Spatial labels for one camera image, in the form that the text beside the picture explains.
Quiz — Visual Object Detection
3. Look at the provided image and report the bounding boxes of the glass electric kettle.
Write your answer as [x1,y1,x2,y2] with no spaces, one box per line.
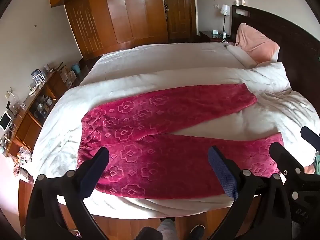
[31,69,45,85]

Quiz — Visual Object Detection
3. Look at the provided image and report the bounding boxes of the dark wooden nightstand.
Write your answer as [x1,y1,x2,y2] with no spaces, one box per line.
[199,31,235,43]

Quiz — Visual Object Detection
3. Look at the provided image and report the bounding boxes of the white tablet screen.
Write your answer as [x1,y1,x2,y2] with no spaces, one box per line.
[0,112,12,132]

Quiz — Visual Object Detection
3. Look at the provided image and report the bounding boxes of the white shade table lamp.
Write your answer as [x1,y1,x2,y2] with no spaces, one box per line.
[220,4,230,39]

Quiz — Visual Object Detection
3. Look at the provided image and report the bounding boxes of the person's dark shoe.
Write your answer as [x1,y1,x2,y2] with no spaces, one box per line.
[135,227,160,240]
[190,225,206,240]

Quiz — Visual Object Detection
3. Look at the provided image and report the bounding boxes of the pink pillow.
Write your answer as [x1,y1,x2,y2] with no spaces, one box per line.
[234,23,280,64]

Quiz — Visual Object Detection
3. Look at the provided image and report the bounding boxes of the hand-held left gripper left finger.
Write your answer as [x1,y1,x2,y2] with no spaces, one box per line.
[26,146,110,240]

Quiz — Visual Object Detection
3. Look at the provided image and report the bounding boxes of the wooden sideboard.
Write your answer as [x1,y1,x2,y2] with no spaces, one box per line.
[0,64,84,180]

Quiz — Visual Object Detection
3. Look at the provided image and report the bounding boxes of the dark wooden headboard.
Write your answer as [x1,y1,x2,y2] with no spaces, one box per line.
[231,5,320,120]

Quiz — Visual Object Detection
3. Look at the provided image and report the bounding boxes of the white pillow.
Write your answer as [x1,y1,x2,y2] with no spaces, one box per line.
[227,45,258,69]

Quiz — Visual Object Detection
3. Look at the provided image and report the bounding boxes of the person's grey trouser leg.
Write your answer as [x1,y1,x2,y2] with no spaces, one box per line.
[158,219,176,240]

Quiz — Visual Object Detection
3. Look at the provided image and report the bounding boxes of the wooden door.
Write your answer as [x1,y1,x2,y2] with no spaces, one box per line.
[161,0,198,43]

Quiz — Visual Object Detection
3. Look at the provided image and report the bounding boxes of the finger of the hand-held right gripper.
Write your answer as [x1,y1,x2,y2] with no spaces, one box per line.
[269,142,304,178]
[301,126,320,143]

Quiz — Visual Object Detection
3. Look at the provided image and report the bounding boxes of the red fleece pants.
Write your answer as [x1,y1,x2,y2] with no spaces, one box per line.
[77,83,285,200]

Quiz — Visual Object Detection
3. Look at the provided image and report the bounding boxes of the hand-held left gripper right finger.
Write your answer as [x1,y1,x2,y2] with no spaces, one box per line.
[208,146,293,240]

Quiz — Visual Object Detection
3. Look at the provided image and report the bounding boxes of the clear plastic bag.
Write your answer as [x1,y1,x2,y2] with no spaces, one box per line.
[17,147,33,168]

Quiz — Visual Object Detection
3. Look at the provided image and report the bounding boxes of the wooden wardrobe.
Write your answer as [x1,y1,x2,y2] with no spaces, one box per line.
[49,0,170,60]

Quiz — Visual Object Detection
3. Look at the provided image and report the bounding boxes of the bed with white sheet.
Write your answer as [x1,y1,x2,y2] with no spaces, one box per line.
[32,41,318,218]

